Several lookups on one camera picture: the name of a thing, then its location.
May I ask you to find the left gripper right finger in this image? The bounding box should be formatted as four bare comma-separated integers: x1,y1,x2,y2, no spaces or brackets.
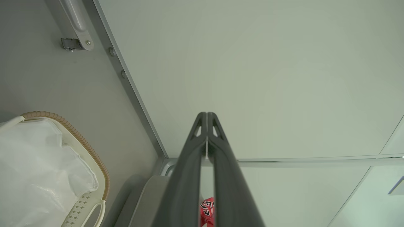
207,112,266,227

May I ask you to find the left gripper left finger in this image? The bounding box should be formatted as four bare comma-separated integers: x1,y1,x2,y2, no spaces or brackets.
151,112,207,227

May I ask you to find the red basketball jersey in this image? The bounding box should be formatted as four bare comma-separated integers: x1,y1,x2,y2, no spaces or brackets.
199,197,216,227

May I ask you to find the white laundry basket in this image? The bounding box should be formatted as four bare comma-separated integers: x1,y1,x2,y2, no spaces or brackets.
0,111,110,227

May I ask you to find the white mesh garment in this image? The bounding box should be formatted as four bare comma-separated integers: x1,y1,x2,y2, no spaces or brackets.
0,119,99,227

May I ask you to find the grey metal floor rail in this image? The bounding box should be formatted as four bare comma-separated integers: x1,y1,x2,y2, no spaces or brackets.
83,0,169,159

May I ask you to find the grey frame post with foot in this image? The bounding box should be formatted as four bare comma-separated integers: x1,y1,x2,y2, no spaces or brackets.
44,0,95,51

